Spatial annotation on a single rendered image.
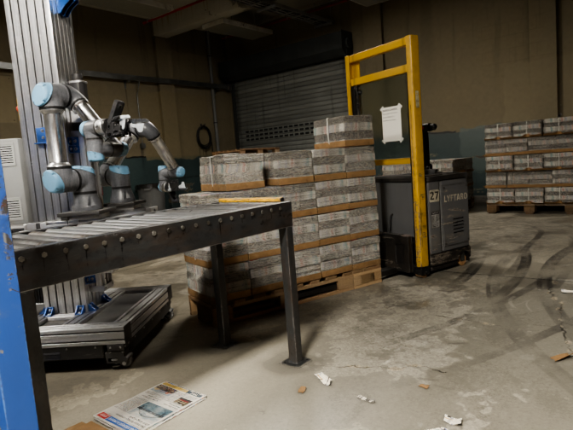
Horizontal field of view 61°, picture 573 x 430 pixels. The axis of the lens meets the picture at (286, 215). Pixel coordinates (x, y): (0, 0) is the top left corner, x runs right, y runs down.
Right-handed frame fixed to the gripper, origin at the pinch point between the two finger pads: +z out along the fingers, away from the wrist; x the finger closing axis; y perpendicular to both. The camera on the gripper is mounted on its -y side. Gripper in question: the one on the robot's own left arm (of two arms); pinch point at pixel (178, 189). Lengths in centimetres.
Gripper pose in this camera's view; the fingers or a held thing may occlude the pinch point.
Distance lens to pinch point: 344.1
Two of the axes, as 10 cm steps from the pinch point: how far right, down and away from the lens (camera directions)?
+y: -0.8, -9.9, -1.1
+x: 8.5, -1.2, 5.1
